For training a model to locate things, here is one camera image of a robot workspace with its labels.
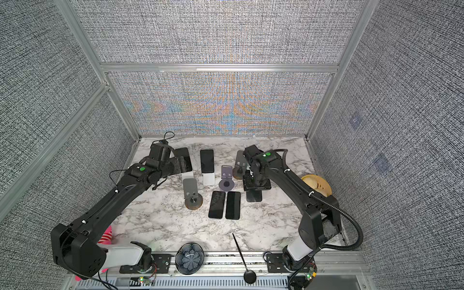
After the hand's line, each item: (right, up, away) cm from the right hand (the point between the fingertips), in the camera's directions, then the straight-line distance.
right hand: (252, 184), depth 80 cm
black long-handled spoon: (-2, -34, -10) cm, 35 cm away
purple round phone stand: (-12, -2, +17) cm, 21 cm away
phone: (-9, -14, +8) cm, 18 cm away
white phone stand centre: (-22, 0, +19) cm, 29 cm away
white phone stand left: (-35, +1, +20) cm, 40 cm away
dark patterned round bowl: (-27, -30, -6) cm, 40 cm away
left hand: (-32, +10, +1) cm, 33 cm away
